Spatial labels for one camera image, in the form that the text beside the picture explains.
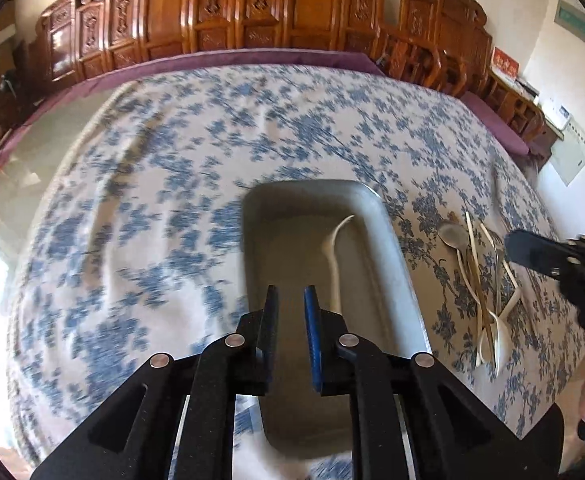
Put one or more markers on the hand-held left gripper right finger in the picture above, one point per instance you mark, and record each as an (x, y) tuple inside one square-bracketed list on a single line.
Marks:
[(313, 340)]

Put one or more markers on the white wall panel box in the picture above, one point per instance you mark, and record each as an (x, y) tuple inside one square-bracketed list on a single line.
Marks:
[(572, 150)]

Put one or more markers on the white box blue print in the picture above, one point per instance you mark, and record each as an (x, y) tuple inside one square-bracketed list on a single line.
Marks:
[(556, 116)]

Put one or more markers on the red box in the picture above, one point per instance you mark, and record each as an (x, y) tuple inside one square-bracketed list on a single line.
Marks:
[(505, 64)]

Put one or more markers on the pale wooden chopstick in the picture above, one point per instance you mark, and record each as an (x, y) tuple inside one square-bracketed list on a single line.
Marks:
[(497, 255), (474, 260)]

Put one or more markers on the grey metal tray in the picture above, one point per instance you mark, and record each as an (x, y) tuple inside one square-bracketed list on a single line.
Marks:
[(292, 240)]

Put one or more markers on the carved wooden chair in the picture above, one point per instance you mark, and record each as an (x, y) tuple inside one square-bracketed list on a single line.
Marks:
[(67, 45), (312, 5), (452, 30), (172, 10)]

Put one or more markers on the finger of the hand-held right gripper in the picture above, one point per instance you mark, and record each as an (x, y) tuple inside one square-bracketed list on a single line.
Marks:
[(527, 250)]

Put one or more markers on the black device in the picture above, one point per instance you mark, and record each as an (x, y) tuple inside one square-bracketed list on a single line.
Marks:
[(526, 87)]

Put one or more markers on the black desk lamp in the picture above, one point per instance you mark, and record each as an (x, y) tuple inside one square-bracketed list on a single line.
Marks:
[(8, 82)]

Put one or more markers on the blue floral tablecloth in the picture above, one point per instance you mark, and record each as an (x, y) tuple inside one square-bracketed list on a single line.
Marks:
[(172, 160)]

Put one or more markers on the wooden armchair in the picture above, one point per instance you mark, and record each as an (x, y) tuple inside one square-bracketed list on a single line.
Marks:
[(412, 60), (517, 110)]

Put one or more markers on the green wall sign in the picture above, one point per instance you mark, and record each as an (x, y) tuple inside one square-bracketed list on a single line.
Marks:
[(577, 25)]

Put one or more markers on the metal spoon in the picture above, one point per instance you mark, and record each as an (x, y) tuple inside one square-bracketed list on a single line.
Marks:
[(452, 236)]

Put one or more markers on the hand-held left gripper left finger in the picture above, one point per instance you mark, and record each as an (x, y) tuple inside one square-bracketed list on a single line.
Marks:
[(271, 330)]

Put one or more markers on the purple tablecloth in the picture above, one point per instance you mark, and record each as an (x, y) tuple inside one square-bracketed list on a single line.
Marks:
[(122, 77)]

